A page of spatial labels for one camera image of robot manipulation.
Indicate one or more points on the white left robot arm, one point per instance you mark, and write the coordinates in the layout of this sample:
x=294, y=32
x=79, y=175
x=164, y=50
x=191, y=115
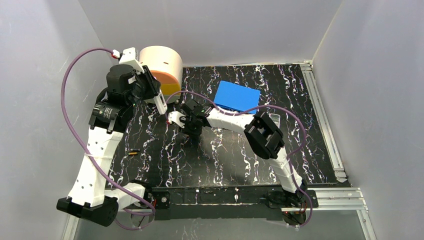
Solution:
x=95, y=197

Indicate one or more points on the long white remote control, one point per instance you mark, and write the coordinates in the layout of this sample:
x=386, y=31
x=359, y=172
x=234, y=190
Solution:
x=276, y=118

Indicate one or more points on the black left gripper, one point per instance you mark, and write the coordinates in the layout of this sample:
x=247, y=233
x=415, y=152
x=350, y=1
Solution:
x=147, y=88

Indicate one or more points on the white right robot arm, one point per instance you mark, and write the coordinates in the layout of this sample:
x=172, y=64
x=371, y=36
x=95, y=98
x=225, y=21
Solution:
x=265, y=138

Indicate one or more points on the blue flat foam pad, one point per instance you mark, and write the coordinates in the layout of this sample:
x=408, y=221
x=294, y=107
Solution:
x=234, y=97

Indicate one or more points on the cream cylindrical drum container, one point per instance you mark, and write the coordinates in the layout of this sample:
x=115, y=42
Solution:
x=166, y=66

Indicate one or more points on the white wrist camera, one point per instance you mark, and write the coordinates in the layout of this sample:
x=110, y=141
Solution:
x=130, y=57
x=176, y=117

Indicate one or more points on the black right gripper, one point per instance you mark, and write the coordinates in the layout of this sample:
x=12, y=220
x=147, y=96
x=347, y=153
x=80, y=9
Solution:
x=189, y=126

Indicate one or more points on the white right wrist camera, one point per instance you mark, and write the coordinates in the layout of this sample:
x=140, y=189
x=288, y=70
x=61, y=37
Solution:
x=176, y=117

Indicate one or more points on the small white buttoned remote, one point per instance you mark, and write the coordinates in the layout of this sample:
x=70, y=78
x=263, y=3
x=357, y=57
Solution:
x=160, y=103

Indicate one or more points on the aluminium frame rail right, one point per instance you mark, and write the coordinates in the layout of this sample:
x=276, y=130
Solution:
x=333, y=151

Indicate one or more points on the black base bar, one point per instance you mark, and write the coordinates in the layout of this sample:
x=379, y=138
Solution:
x=219, y=202

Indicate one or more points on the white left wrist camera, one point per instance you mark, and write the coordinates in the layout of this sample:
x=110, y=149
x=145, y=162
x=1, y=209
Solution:
x=130, y=57

